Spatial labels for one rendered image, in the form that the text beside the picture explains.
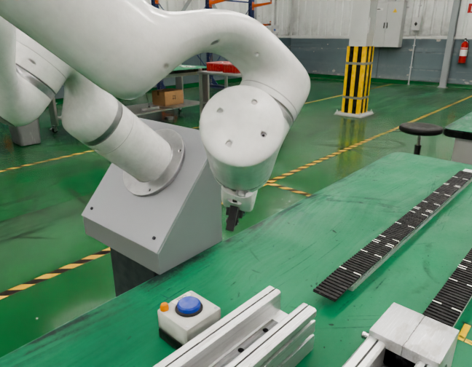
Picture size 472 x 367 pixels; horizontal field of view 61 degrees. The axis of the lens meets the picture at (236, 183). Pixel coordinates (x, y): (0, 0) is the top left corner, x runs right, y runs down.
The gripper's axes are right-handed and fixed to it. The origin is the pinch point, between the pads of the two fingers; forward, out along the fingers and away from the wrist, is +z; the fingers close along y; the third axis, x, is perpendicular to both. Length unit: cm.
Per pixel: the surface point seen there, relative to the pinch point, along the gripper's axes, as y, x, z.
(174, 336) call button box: -27.2, 5.5, 3.3
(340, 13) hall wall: 746, -119, 979
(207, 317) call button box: -22.8, 0.7, 3.0
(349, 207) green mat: 12, -32, 57
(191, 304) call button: -21.5, 4.0, 3.2
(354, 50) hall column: 353, -101, 520
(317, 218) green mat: 5, -22, 50
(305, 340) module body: -22.6, -16.1, 2.9
